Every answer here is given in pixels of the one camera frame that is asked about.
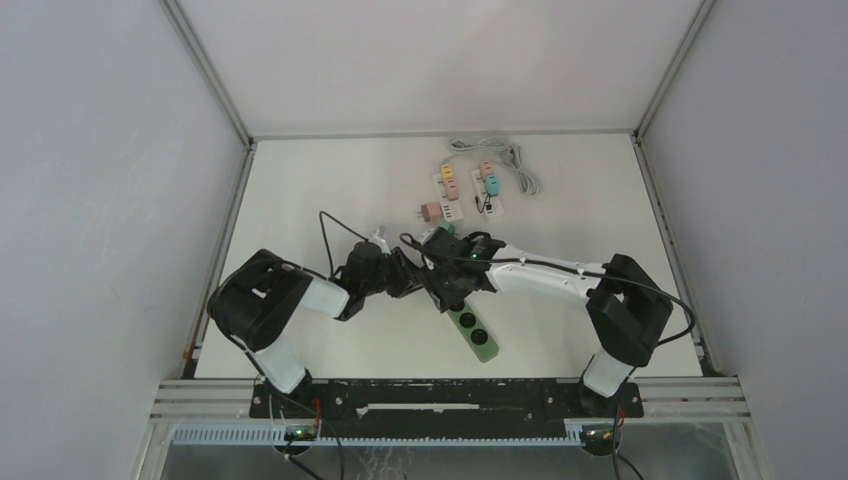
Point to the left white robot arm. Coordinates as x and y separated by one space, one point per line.
253 306

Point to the pink charger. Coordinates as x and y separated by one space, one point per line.
451 189
430 212
486 168

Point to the white power strip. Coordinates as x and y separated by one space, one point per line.
489 207
452 210

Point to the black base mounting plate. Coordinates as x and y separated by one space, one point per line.
446 409

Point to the green charger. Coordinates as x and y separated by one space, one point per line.
448 227

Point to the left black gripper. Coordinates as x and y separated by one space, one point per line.
404 271

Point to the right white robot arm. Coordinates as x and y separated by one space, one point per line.
627 310

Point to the green power strip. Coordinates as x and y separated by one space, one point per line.
474 331

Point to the yellow charger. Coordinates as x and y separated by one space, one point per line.
446 171

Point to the teal blue charger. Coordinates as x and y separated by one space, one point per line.
492 185

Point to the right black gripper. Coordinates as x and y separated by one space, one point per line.
442 298

